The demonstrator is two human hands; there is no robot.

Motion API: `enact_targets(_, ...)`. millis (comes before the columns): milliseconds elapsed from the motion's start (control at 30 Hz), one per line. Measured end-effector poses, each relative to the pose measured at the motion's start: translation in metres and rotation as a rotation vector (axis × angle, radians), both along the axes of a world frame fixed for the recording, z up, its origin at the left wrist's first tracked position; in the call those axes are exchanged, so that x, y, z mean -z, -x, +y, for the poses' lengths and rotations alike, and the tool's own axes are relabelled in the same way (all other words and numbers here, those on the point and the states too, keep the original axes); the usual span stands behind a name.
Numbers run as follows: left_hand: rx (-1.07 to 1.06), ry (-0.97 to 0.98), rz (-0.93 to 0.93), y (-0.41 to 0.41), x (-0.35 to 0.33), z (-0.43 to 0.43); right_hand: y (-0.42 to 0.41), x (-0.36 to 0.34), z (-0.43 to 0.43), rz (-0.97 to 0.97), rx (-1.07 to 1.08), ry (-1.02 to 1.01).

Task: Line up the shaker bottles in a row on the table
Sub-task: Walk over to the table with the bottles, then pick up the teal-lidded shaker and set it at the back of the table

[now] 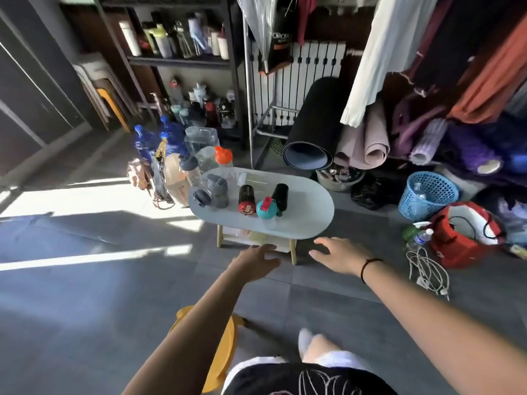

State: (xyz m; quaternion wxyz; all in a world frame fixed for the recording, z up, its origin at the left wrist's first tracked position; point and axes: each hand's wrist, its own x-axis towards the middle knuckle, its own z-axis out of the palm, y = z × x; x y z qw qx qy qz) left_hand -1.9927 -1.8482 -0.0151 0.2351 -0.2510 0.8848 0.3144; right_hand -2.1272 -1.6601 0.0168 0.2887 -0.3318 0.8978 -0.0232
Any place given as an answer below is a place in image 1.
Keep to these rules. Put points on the dark bottle red lid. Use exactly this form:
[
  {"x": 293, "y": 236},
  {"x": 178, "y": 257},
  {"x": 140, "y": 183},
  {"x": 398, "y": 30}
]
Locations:
[{"x": 246, "y": 195}]

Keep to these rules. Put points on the person's black patterned clothing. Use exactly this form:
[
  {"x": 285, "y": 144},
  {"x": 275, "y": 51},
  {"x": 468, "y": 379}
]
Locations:
[{"x": 267, "y": 378}]

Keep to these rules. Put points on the navy blue folded mat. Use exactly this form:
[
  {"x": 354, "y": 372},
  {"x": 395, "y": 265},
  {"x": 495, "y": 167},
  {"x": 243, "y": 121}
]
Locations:
[{"x": 510, "y": 135}]

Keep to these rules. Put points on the clear shaker teal lid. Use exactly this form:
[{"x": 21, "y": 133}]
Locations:
[{"x": 267, "y": 209}]

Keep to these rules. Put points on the black plastic bag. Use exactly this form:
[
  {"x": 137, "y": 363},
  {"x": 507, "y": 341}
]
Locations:
[{"x": 372, "y": 193}]

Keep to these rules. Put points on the person's right hand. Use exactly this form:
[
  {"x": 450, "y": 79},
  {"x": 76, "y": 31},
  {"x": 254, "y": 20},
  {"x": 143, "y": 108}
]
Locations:
[{"x": 341, "y": 255}]

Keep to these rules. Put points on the grey shaker red logo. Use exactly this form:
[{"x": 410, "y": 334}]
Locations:
[{"x": 218, "y": 197}]

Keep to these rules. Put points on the black metal shelf rack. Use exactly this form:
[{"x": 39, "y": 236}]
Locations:
[{"x": 177, "y": 62}]

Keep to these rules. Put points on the silver metal clothes rack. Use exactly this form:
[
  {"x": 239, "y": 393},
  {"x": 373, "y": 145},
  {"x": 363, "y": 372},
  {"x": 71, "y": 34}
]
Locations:
[{"x": 247, "y": 98}]

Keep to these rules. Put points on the person's right forearm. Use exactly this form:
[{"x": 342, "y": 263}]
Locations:
[{"x": 432, "y": 320}]

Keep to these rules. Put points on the lilac ridged foam roller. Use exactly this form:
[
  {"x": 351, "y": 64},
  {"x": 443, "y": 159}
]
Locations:
[{"x": 428, "y": 139}]

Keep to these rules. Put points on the person's right leg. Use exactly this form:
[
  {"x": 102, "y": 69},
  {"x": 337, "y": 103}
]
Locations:
[{"x": 325, "y": 349}]

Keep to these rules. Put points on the black and orange paper bag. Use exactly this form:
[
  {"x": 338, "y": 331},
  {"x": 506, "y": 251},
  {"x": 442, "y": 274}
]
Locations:
[{"x": 280, "y": 41}]

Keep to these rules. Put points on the clear folded umbrella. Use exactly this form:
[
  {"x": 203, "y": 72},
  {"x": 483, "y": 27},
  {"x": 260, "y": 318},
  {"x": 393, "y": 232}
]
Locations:
[{"x": 257, "y": 24}]

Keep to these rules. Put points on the black rolled yoga mat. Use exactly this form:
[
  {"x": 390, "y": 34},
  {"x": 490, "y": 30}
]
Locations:
[{"x": 317, "y": 119}]

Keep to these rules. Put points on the red hanging garment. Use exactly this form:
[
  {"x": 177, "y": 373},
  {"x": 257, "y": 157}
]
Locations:
[{"x": 305, "y": 16}]

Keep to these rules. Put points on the white oval table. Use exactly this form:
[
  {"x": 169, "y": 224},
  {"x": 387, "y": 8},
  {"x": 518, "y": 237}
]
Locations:
[{"x": 304, "y": 209}]

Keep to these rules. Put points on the black bottle green lid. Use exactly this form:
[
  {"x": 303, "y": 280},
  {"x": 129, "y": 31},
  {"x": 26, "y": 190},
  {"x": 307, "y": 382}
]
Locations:
[{"x": 281, "y": 195}]

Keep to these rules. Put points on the green spiky massage mat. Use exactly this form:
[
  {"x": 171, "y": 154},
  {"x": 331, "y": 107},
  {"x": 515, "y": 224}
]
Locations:
[{"x": 278, "y": 148}]

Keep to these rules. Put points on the clear shaker orange lid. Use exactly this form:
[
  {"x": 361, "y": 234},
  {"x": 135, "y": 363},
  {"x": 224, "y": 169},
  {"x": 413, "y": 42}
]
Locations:
[{"x": 223, "y": 155}]

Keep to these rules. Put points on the white hanging garment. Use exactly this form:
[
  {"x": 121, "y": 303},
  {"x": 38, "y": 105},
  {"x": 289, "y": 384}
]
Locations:
[{"x": 387, "y": 49}]

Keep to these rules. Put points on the orange hanging garment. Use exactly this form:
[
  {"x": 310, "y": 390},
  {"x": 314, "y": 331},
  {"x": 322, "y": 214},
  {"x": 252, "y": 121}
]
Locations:
[{"x": 490, "y": 78}]

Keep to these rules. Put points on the person's left hand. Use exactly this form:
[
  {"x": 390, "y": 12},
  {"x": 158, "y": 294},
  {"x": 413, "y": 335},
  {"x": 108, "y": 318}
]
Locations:
[{"x": 257, "y": 261}]

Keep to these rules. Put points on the mauve plastic frame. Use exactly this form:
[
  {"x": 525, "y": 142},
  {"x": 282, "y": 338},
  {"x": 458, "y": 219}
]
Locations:
[{"x": 411, "y": 119}]

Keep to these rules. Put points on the pink rolled yoga mat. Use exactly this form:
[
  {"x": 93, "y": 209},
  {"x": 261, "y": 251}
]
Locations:
[{"x": 370, "y": 139}]

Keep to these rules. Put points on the small plastic water bottle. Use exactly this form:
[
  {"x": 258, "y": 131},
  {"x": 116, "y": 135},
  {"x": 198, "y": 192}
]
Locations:
[{"x": 422, "y": 238}]

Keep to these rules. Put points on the cluster of small mixed bottles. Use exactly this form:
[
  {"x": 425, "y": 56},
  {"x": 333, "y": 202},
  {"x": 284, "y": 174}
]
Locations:
[{"x": 210, "y": 111}]

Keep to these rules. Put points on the maroon hanging garment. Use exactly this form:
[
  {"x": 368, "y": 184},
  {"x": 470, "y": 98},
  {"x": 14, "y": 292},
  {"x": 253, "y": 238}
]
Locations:
[{"x": 436, "y": 28}]

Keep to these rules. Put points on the blue foam roller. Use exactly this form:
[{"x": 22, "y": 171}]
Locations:
[{"x": 516, "y": 162}]

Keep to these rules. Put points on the white sneaker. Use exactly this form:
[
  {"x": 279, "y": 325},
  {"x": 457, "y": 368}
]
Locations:
[{"x": 304, "y": 341}]

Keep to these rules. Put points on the blue plastic basket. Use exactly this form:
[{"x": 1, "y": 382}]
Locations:
[{"x": 411, "y": 205}]

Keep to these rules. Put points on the green spray bottle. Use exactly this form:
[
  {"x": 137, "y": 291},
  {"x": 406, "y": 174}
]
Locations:
[{"x": 409, "y": 233}]

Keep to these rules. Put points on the red shopping bag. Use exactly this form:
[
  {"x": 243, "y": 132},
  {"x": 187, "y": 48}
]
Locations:
[{"x": 448, "y": 250}]

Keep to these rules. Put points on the clear plastic bag bundle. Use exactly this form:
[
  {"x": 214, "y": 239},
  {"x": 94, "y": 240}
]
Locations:
[{"x": 512, "y": 218}]

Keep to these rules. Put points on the white slatted radiator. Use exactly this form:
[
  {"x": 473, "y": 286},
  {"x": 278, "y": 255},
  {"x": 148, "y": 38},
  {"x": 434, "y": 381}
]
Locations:
[{"x": 313, "y": 65}]

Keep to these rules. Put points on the white paper bag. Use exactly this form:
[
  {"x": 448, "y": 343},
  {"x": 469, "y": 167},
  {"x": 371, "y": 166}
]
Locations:
[{"x": 177, "y": 185}]

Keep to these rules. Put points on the yellow plastic stool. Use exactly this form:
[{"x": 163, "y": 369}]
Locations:
[{"x": 224, "y": 353}]

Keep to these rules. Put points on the white wall pipe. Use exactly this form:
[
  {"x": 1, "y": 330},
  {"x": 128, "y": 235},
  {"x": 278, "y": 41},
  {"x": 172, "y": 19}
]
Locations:
[{"x": 354, "y": 52}]

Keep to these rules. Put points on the person's left forearm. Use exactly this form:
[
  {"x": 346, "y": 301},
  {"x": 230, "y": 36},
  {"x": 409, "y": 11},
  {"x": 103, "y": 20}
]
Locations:
[{"x": 193, "y": 333}]

